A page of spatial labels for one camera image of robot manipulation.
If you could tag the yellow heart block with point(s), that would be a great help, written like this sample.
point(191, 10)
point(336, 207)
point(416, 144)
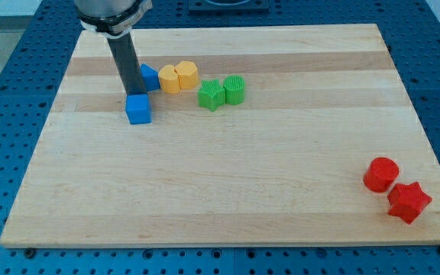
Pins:
point(169, 79)

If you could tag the green cylinder block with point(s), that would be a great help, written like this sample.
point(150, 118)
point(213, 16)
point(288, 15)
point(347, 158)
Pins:
point(234, 86)

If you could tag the yellow hexagon block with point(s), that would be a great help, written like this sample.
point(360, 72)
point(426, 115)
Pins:
point(187, 72)

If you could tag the green star block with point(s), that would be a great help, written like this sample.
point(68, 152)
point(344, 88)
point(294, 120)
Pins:
point(211, 94)

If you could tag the red cylinder block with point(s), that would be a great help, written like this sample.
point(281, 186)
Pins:
point(380, 174)

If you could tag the blue cube block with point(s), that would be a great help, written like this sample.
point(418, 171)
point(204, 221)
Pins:
point(138, 109)

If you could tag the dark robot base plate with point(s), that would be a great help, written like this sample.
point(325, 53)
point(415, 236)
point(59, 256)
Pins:
point(228, 5)

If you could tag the red star block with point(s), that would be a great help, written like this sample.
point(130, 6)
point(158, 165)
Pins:
point(407, 201)

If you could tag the wooden board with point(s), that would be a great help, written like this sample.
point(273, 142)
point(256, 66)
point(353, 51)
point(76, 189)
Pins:
point(283, 168)

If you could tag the blue triangle block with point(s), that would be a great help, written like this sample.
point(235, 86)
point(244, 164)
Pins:
point(150, 77)

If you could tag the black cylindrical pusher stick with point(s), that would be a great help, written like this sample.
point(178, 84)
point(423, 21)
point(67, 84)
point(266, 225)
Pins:
point(126, 60)

